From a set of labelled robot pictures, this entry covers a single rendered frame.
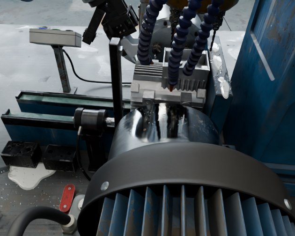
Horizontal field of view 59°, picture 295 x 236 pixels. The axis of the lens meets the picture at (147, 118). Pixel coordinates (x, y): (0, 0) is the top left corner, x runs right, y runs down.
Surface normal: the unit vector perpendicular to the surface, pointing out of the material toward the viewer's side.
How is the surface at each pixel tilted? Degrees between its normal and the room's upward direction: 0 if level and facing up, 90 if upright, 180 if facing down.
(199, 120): 28
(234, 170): 19
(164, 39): 90
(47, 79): 0
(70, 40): 56
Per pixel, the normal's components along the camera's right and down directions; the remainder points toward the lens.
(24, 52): 0.04, -0.73
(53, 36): -0.05, 0.17
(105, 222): 0.69, -0.48
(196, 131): 0.44, -0.62
